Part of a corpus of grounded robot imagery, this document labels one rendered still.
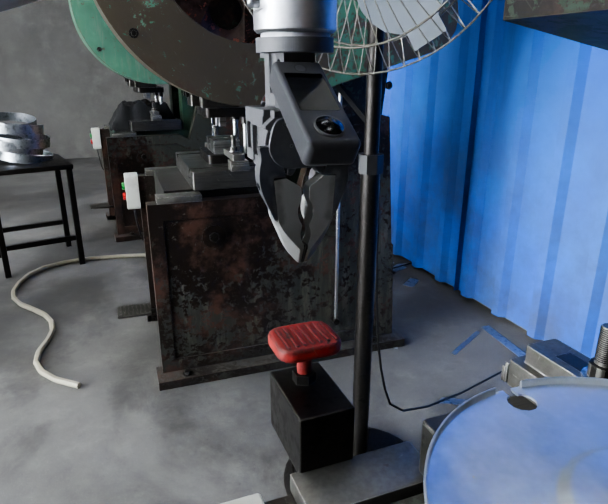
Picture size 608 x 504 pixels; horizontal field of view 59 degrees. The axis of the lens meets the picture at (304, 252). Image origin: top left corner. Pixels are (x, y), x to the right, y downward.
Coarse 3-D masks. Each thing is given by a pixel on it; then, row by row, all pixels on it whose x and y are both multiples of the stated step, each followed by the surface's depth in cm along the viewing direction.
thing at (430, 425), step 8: (512, 400) 55; (520, 400) 55; (528, 400) 55; (520, 408) 54; (528, 408) 54; (440, 416) 53; (424, 424) 52; (432, 424) 52; (424, 432) 52; (432, 432) 51; (424, 440) 52; (424, 448) 52; (424, 456) 52; (424, 464) 53
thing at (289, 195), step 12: (276, 180) 50; (288, 180) 50; (276, 192) 50; (288, 192) 51; (300, 192) 51; (288, 204) 51; (288, 216) 52; (276, 228) 52; (288, 228) 52; (300, 228) 52; (288, 240) 52; (300, 240) 53; (288, 252) 54; (300, 252) 53
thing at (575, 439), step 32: (544, 384) 44; (576, 384) 44; (448, 416) 39; (480, 416) 40; (512, 416) 40; (544, 416) 40; (576, 416) 40; (448, 448) 37; (480, 448) 37; (512, 448) 37; (544, 448) 37; (576, 448) 37; (448, 480) 34; (480, 480) 34; (512, 480) 34; (544, 480) 34; (576, 480) 33
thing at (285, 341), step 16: (272, 336) 57; (288, 336) 56; (304, 336) 57; (320, 336) 57; (336, 336) 56; (288, 352) 54; (304, 352) 54; (320, 352) 55; (336, 352) 56; (304, 368) 57
